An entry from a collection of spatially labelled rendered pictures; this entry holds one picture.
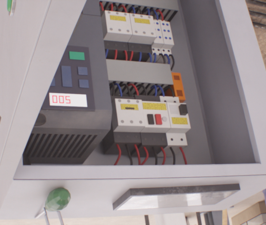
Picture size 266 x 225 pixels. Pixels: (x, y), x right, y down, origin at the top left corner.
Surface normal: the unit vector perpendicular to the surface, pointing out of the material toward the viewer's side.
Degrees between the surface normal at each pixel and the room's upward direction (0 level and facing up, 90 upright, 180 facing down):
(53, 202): 60
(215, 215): 90
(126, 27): 90
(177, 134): 90
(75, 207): 0
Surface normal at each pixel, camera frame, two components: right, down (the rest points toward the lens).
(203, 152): 0.36, -0.43
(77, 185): 0.13, 0.91
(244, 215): -0.97, 0.03
